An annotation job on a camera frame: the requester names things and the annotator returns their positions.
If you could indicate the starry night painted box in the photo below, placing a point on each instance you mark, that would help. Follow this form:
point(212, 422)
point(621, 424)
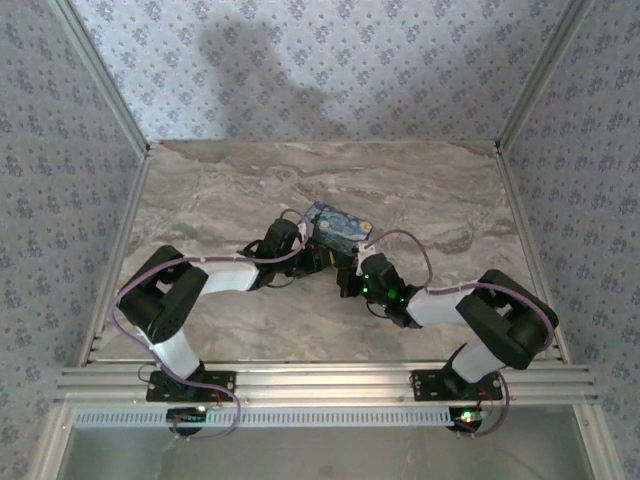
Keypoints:
point(337, 230)

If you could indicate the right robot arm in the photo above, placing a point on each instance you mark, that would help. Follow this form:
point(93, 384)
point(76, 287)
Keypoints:
point(500, 320)

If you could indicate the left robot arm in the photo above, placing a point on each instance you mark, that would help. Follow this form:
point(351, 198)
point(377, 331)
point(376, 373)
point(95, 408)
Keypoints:
point(170, 300)

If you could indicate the right controller board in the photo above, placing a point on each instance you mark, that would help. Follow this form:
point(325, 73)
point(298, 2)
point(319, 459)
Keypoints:
point(470, 416)

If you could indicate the controller board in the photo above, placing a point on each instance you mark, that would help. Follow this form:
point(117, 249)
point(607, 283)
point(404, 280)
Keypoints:
point(470, 416)
point(187, 414)

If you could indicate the left controller board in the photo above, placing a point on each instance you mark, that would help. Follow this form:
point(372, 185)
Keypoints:
point(187, 414)

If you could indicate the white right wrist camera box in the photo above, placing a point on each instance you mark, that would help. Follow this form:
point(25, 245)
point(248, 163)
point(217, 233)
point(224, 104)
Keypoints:
point(364, 257)

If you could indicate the aluminium mounting rail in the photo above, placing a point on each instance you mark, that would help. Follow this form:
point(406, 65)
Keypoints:
point(325, 382)

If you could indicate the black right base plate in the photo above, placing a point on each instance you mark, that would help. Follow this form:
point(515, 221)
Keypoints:
point(430, 387)

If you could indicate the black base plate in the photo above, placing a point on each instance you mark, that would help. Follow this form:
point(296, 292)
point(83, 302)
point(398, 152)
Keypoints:
point(220, 387)
point(430, 387)

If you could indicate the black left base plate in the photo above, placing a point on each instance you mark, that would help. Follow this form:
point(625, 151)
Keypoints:
point(220, 387)

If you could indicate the aluminium table side rail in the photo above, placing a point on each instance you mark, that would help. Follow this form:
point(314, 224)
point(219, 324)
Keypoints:
point(122, 235)
point(527, 235)

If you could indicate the aluminium frame post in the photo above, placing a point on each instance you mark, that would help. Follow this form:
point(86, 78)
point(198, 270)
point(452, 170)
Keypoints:
point(542, 75)
point(105, 85)

